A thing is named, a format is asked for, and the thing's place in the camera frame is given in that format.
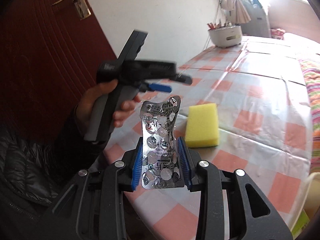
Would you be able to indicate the cream plastic trash bin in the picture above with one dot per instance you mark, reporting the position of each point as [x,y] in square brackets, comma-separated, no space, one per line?
[306,205]

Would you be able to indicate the pink patterned box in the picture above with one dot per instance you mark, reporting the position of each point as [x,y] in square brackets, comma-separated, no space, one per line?
[278,33]

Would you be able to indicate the yellow sponge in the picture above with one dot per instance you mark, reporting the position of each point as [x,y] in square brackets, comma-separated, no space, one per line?
[202,125]

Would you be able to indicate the white desk organizer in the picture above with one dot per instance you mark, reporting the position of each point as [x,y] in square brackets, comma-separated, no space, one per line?
[225,37]

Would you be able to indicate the tied striped curtain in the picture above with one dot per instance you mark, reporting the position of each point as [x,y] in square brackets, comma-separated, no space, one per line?
[237,10]

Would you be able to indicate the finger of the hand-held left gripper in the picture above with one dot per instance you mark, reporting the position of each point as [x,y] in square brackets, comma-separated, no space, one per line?
[160,87]
[183,78]

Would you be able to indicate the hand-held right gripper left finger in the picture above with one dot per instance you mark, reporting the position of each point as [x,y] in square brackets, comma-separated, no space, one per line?
[137,170]

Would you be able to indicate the grey standing air conditioner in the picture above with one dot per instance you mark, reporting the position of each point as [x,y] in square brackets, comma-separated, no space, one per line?
[260,22]

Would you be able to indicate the person's left forearm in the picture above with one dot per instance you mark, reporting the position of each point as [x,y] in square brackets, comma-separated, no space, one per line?
[30,167]

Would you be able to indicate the bed with striped sheet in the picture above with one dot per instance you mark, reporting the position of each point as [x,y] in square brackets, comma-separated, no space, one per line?
[312,85]

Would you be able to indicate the dark red door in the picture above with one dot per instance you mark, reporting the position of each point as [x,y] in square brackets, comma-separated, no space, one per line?
[37,55]

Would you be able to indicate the silver pill blister pack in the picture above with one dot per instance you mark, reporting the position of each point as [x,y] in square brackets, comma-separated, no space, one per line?
[160,140]

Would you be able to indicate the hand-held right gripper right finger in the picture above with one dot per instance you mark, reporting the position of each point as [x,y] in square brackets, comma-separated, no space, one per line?
[183,165]

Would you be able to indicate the person's left hand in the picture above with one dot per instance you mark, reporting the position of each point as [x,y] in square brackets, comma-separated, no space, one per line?
[90,102]

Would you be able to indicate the bunch of pencils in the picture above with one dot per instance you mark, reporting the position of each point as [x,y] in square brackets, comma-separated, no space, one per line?
[215,25]

